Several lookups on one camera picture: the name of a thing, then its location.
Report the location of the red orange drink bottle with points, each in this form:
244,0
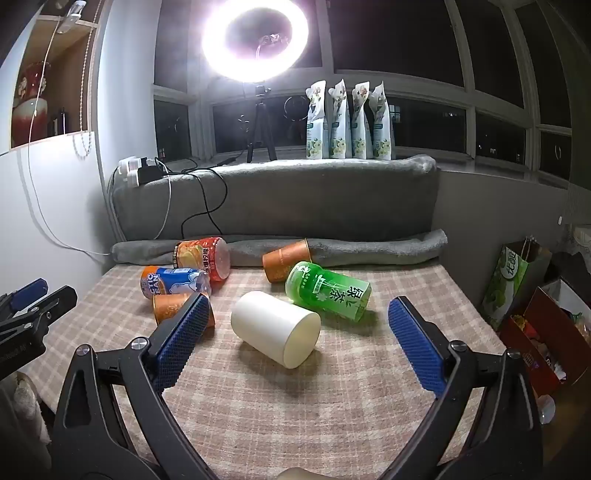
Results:
207,261

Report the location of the grey cushion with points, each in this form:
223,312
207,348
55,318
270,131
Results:
323,198

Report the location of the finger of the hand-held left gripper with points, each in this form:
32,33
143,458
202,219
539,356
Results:
28,293
46,309

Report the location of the green tea bottle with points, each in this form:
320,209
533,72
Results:
328,290

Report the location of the wooden shelf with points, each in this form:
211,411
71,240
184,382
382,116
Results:
69,78

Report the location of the white power strip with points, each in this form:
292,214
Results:
127,170

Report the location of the black tripod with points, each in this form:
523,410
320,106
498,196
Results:
262,124

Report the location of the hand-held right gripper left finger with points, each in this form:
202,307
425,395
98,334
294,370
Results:
180,341

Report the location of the orange paper cup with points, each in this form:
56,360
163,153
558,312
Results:
168,309
284,263

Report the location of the black charger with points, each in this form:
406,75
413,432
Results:
150,174

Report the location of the checkered cloth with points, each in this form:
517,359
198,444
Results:
258,406

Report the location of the blue orange drink bottle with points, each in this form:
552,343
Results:
173,281

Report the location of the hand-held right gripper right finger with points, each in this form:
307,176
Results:
415,346

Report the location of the white cup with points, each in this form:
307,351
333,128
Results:
272,325

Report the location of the red cardboard box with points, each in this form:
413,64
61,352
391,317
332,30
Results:
540,323

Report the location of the grey rolled blanket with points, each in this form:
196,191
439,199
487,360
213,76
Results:
369,251

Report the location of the white clip device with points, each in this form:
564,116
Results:
71,14

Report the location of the green paper bag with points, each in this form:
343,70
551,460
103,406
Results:
505,286

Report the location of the red white vase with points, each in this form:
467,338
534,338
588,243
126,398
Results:
28,106

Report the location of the white green pouch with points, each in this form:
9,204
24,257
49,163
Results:
382,124
361,124
316,124
338,124

